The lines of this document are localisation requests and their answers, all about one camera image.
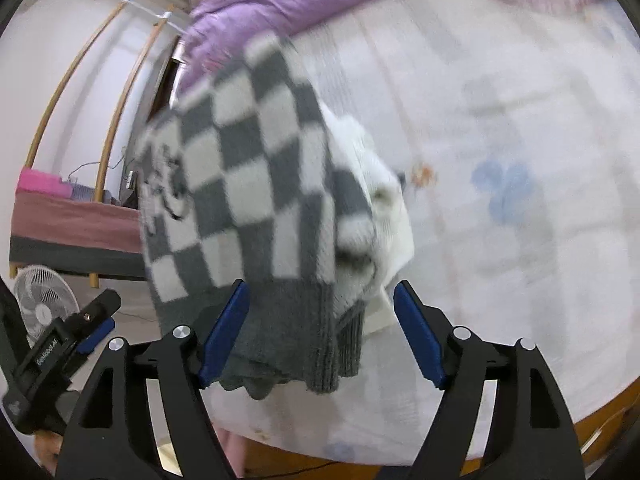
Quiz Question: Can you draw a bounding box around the pink towel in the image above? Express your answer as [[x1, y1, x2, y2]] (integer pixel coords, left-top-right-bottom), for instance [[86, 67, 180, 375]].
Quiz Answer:
[[17, 169, 71, 199]]

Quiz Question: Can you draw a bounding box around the person's left hand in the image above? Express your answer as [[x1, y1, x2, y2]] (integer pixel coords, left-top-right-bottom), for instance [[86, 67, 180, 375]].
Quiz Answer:
[[37, 431, 67, 475]]

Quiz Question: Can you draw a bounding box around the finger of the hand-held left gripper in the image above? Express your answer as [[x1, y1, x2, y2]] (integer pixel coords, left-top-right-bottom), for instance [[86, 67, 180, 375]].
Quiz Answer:
[[77, 290, 122, 357]]

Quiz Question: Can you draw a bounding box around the white standing fan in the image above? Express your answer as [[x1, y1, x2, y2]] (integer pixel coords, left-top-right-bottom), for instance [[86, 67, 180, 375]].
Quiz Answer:
[[12, 265, 81, 347]]

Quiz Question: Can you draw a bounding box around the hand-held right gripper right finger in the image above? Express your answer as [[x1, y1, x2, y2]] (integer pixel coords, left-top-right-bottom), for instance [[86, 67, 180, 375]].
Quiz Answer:
[[393, 280, 586, 480]]

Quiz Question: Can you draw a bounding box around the purple floral quilt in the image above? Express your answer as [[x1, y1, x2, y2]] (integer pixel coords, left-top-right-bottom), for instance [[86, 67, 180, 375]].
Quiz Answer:
[[177, 0, 616, 93]]

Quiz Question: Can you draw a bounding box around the mauve and grey cloth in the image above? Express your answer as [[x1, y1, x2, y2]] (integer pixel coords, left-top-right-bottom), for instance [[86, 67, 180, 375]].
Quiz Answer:
[[10, 189, 147, 279]]

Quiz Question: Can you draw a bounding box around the grey white checkered cardigan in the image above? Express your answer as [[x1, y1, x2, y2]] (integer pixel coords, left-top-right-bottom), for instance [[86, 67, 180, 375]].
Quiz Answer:
[[134, 35, 376, 401]]

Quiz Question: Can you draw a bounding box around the wooden bed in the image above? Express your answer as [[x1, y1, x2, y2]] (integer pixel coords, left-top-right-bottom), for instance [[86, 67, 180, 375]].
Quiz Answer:
[[200, 0, 640, 476]]

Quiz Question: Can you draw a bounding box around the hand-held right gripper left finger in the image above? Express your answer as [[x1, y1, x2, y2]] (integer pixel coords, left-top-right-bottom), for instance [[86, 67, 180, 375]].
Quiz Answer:
[[60, 280, 251, 480]]

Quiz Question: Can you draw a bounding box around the wooden barre rail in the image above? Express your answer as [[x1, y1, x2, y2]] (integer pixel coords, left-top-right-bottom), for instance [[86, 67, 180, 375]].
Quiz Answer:
[[25, 2, 126, 171], [97, 7, 173, 206]]

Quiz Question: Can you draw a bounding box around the white barre post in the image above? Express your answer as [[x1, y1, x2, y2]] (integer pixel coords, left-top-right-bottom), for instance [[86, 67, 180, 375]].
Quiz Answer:
[[125, 0, 188, 33]]

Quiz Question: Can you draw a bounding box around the white garment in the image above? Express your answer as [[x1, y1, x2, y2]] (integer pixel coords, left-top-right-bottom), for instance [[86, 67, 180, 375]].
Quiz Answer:
[[320, 102, 416, 333]]

